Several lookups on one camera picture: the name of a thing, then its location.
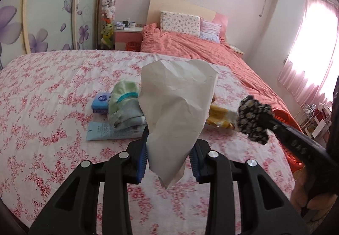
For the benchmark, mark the light blue tube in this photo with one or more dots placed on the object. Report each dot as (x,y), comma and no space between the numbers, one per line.
(111,133)

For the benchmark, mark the black floral scrunchie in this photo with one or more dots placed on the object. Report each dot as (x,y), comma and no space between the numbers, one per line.
(253,121)

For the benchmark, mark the beige pink headboard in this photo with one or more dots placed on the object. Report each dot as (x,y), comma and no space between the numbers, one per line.
(169,4)

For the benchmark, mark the green cloth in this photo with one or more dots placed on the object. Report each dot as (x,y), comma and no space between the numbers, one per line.
(123,100)

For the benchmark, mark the pink nightstand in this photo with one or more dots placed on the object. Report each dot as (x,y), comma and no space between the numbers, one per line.
(127,37)

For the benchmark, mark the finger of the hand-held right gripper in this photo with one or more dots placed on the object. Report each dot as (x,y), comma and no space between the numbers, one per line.
(296,138)

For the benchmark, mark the small red basket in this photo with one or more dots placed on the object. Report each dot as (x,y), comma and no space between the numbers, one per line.
(132,46)

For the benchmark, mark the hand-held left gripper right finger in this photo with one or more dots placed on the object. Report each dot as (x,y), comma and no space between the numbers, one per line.
(195,166)

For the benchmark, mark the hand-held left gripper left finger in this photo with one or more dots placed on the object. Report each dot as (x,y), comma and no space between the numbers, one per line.
(141,162)

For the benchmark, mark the pink curtain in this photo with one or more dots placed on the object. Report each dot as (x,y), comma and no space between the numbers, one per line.
(312,47)

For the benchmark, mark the blue tissue pack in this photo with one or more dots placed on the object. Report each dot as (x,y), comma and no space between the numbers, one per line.
(100,102)

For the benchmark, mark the yellow snack packet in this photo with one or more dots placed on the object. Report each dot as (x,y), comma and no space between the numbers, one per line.
(221,117)

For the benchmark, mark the person's right hand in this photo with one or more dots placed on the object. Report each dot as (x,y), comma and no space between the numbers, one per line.
(299,195)

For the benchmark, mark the white paper bag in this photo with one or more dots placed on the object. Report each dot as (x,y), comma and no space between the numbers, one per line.
(172,115)

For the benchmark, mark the orange duvet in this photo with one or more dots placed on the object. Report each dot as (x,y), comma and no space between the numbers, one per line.
(198,48)

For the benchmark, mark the white mug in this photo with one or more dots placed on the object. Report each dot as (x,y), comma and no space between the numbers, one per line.
(132,24)

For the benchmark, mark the pink floral bed sheet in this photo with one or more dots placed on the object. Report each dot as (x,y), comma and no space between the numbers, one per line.
(53,92)

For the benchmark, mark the floral pillow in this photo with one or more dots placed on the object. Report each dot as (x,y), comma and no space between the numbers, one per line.
(180,23)

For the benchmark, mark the plush toy column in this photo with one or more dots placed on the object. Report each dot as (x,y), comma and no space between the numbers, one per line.
(108,12)

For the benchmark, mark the orange plastic basket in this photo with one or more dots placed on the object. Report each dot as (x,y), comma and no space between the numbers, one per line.
(287,118)

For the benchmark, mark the beige bedside table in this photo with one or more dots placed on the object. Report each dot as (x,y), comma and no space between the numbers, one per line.
(237,49)

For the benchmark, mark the grey blue cloth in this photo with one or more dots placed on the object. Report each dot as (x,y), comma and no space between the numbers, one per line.
(132,119)

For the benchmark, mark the flower print wardrobe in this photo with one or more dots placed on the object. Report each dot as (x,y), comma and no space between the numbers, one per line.
(45,12)

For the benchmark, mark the striped pillow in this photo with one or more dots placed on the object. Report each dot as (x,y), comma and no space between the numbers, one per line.
(209,31)

